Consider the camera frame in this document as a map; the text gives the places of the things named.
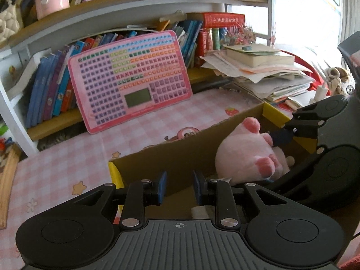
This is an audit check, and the stack of papers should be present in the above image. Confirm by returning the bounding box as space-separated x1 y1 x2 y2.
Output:
200 45 315 104

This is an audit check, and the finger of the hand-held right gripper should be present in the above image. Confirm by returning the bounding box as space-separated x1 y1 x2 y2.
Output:
233 146 325 201
269 101 327 147

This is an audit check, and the colourful tinsel decoration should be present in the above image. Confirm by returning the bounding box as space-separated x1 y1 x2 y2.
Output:
222 24 257 46

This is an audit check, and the white packet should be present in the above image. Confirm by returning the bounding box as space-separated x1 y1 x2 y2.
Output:
191 206 216 220

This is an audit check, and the white quilted bag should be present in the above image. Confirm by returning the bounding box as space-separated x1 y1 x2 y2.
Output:
0 0 24 43

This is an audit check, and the row of shelf books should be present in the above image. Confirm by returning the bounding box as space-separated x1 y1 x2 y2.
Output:
24 20 220 128

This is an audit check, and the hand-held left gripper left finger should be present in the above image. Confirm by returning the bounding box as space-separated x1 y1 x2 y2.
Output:
72 171 168 230

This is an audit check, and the pink learning keyboard board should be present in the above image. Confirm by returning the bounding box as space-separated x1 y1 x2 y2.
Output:
67 30 193 134

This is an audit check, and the thick paperback book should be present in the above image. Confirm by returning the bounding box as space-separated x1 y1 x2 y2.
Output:
223 43 296 68

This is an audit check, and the cardboard box with yellow rim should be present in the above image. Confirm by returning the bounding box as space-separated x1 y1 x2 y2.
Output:
108 101 360 234

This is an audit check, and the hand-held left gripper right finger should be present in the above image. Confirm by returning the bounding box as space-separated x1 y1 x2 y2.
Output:
193 170 290 230

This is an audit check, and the beige plush toy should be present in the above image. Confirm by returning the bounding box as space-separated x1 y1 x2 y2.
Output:
326 67 353 95

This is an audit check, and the white wooden bookshelf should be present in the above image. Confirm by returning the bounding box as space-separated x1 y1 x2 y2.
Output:
0 0 276 158

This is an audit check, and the wooden track piece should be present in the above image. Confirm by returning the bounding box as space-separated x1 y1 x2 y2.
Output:
0 143 22 230

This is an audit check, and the pink checked tablecloth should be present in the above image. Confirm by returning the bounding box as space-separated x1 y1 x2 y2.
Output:
0 88 282 270

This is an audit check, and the pink plush toy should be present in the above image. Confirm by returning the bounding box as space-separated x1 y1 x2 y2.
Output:
215 117 296 182

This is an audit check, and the thick red book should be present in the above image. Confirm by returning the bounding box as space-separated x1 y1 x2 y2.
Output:
202 13 246 29

